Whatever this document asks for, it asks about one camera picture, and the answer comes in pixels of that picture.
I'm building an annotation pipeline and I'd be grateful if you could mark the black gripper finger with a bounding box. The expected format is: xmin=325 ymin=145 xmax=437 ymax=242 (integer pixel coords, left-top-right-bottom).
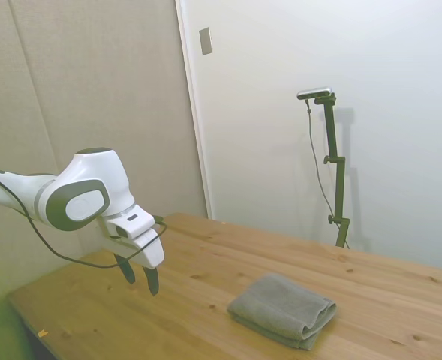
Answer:
xmin=114 ymin=253 xmax=137 ymax=285
xmin=142 ymin=265 xmax=161 ymax=298

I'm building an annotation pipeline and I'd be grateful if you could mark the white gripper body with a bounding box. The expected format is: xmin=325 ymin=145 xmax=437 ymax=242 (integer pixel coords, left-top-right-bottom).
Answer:
xmin=109 ymin=227 xmax=166 ymax=270

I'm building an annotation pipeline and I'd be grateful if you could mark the grey towel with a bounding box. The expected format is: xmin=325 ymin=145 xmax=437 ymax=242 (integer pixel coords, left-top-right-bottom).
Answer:
xmin=226 ymin=272 xmax=338 ymax=352

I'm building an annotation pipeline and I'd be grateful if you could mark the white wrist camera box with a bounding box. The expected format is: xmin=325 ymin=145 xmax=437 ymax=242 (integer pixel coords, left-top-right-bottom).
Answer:
xmin=105 ymin=208 xmax=157 ymax=240

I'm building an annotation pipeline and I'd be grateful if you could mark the white door frame trim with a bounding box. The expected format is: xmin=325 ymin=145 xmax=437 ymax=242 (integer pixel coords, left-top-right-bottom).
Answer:
xmin=174 ymin=0 xmax=215 ymax=221

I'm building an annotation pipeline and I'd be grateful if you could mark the thin dark camera cable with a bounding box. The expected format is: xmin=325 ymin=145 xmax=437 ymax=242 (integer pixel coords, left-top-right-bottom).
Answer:
xmin=305 ymin=98 xmax=336 ymax=215

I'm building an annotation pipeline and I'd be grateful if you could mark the dark green camera stand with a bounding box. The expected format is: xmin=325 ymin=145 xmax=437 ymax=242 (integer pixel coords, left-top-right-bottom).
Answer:
xmin=313 ymin=92 xmax=351 ymax=249

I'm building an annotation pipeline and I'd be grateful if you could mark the grey wall switch plate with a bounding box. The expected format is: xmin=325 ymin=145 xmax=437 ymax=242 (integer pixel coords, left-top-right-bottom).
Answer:
xmin=199 ymin=26 xmax=213 ymax=57

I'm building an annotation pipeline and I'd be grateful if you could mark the silver exterior camera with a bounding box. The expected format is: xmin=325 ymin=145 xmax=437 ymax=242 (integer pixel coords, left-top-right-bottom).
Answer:
xmin=296 ymin=86 xmax=333 ymax=101

